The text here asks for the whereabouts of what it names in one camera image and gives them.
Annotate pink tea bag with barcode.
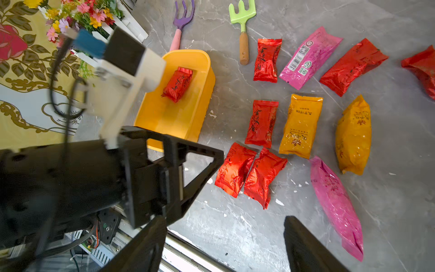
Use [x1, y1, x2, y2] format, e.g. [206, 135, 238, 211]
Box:
[310, 156, 364, 262]

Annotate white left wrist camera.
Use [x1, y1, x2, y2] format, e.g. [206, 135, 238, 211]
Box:
[66, 28, 166, 149]

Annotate red tea bag top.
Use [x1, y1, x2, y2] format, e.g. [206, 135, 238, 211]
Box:
[401, 45, 435, 100]

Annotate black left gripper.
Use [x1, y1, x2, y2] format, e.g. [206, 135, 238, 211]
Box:
[118, 126, 224, 228]

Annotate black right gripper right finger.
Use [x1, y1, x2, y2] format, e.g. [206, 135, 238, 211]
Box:
[284, 216, 348, 272]

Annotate long pink tea bag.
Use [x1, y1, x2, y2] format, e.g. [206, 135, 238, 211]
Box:
[279, 27, 343, 90]

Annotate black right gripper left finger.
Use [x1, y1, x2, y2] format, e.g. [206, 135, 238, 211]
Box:
[100, 215, 167, 272]

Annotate red tea bag small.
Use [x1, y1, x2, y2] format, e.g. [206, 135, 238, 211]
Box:
[215, 142, 257, 198]

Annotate purple toy rake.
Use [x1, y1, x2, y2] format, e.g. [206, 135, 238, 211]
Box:
[169, 0, 195, 52]

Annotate yellow plastic storage box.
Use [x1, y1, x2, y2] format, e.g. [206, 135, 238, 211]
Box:
[134, 49, 216, 142]

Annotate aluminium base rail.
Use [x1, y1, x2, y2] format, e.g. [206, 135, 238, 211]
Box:
[0, 224, 235, 272]

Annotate yellow tea bag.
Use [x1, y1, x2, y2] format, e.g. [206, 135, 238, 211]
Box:
[279, 94, 324, 159]
[335, 95, 372, 175]

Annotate flower box white fence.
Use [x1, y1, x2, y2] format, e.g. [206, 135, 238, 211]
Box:
[23, 0, 149, 79]

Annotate green toy rake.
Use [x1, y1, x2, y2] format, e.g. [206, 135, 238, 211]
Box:
[229, 0, 257, 65]

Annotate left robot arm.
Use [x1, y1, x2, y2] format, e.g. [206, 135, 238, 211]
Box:
[1, 126, 224, 272]

